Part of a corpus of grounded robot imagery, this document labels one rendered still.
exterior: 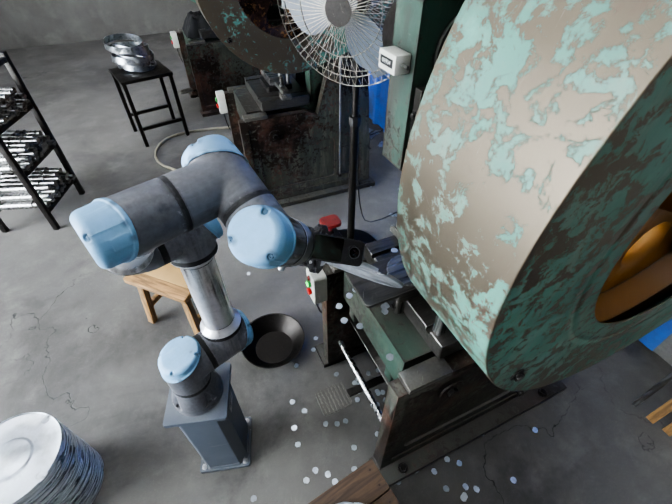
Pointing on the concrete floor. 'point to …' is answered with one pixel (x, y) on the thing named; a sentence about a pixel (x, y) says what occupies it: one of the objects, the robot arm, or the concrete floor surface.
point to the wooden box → (359, 488)
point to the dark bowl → (274, 340)
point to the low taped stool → (168, 279)
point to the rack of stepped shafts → (28, 156)
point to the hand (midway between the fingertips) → (327, 250)
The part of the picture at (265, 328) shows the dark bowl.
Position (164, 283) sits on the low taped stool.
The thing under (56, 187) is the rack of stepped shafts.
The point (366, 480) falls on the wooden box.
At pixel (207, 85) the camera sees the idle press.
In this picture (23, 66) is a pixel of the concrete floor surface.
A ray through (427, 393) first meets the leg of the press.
